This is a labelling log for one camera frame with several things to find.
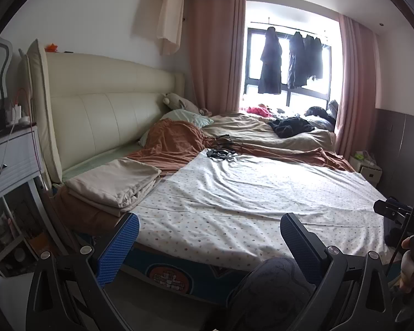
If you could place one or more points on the white charger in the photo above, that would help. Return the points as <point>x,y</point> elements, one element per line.
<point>18,112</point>

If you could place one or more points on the pale green pillow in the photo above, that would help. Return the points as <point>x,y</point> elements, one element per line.
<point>189,119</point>

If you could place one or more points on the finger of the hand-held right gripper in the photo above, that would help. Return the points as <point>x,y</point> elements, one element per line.
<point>390,208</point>

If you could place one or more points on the clothes rod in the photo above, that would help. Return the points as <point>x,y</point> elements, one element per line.
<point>279,25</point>

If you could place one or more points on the pink cloth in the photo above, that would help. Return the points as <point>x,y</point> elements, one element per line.
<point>258,111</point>

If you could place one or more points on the green tissue box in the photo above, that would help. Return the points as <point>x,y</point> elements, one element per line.
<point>358,156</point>

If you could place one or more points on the beige plush toy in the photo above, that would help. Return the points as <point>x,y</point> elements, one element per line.
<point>179,103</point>

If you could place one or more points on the white dressing table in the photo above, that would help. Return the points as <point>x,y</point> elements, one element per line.
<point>10,155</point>

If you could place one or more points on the window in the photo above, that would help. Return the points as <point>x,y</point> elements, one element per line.
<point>252,17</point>

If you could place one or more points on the person's right hand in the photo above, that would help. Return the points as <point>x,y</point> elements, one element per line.
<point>409,272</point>

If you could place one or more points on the cream bed headboard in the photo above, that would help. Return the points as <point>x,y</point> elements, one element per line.
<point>100,110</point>

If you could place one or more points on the blue patterned bed base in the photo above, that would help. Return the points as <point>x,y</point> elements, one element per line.
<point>165,275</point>

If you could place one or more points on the dark grey pillow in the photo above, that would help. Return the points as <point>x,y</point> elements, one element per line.
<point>319,117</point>

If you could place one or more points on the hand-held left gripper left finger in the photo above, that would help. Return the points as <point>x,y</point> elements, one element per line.
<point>119,248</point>

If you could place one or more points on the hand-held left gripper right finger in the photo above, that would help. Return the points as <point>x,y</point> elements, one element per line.
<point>300,244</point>

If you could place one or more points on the white nightstand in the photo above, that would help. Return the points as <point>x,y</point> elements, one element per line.
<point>369,174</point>

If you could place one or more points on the floral bedsheet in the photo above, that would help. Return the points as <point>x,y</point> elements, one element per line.
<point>245,196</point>

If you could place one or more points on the pink curtain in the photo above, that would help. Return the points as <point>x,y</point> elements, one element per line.
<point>217,58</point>
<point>355,93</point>

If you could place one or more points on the beige jacket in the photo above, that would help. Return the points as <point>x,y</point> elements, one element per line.
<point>117,182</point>

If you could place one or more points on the small orange toy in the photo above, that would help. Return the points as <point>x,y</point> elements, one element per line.
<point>51,47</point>

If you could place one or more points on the long dark hanging garment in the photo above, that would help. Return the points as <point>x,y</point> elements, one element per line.
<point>271,69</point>

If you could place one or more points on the beige hanging cloth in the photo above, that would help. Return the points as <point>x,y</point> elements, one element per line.
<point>170,17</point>

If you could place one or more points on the orange-brown blanket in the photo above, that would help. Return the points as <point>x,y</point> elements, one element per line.
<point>172,141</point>

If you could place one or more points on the beige duvet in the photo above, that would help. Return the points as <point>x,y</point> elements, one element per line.
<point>248,127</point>

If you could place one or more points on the black clothes heap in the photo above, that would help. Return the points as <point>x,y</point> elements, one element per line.
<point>289,126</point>

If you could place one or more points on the dark folded garment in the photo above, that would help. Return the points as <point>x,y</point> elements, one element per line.
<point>390,238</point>

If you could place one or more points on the person's left leg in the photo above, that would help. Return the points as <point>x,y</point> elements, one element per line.
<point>272,293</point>

